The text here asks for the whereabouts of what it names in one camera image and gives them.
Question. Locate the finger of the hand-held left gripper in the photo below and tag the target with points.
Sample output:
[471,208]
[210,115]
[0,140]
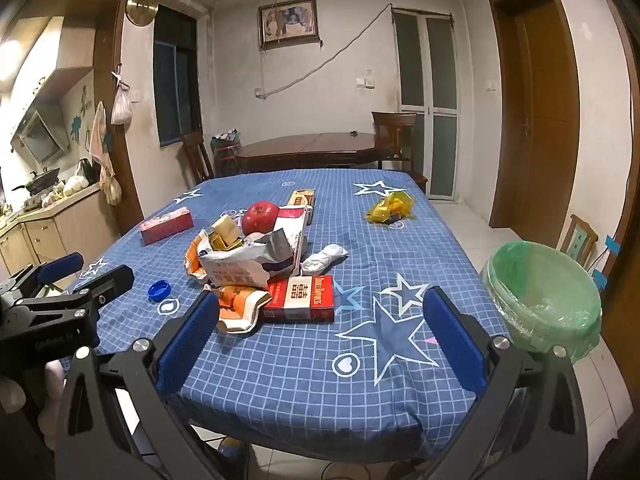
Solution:
[62,266]
[107,282]

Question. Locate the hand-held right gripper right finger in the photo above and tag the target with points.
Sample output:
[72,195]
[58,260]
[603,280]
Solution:
[455,345]

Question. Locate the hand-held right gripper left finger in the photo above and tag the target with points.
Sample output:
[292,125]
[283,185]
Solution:
[192,340]

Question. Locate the blue bottle cap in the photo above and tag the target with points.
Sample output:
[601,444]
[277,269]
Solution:
[160,291]

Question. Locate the orange and white wrapper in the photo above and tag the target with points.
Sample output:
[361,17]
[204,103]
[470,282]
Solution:
[240,305]

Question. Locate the white plastic bag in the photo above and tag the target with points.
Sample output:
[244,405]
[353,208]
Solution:
[235,267]
[121,107]

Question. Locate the bin with green liner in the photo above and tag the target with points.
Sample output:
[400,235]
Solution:
[540,320]

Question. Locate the gold cardboard box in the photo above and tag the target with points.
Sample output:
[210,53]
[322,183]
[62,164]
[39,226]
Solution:
[225,232]

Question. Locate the red cigarette box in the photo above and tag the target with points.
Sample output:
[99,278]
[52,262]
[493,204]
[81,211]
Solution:
[300,300]

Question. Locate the white cloth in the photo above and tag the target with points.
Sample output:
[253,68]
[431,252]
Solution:
[325,256]

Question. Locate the white and red medicine box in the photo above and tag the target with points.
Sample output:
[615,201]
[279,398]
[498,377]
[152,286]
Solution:
[295,220]

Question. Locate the kitchen counter cabinet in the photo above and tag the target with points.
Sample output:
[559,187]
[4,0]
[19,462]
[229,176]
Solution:
[65,225]

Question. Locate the red tissue box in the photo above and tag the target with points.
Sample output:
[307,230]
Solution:
[165,227]

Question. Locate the black wok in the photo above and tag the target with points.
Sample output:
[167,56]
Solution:
[42,180]

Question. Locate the blue star-print tablecloth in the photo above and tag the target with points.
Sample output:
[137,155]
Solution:
[280,360]

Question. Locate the hanging towel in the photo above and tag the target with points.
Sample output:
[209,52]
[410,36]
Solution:
[105,160]

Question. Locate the range hood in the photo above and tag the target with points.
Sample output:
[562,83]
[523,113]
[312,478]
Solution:
[42,135]

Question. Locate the red apple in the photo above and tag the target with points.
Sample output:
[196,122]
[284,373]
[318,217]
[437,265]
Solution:
[260,217]

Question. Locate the yellow plastic bag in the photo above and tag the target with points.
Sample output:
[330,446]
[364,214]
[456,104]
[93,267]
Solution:
[390,207]

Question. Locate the dark wooden chair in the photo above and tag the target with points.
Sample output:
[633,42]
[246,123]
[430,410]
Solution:
[197,157]
[395,130]

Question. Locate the blue tape piece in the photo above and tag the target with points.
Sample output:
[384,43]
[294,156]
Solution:
[600,280]
[612,244]

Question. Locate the small light wooden chair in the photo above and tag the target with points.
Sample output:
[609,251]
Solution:
[577,240]

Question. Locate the hanging white plastic bag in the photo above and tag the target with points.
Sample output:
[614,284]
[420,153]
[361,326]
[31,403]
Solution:
[121,107]

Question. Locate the brown cardboard box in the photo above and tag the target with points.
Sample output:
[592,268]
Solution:
[302,196]

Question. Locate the dark window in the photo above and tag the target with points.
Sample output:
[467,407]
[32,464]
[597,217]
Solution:
[175,85]

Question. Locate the dark wooden table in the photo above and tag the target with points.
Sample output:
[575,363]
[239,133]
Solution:
[310,147]

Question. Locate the frosted glass double door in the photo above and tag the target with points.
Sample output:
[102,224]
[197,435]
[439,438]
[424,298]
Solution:
[425,110]

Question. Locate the plain wooden door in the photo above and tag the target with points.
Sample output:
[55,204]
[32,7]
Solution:
[545,110]

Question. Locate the gold wall clock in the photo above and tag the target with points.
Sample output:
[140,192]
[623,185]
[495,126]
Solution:
[141,6]

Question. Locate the white light switch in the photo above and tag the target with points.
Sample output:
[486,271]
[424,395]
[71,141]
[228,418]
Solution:
[366,82]

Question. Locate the framed wall picture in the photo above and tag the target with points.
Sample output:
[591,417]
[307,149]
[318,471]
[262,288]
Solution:
[289,22]

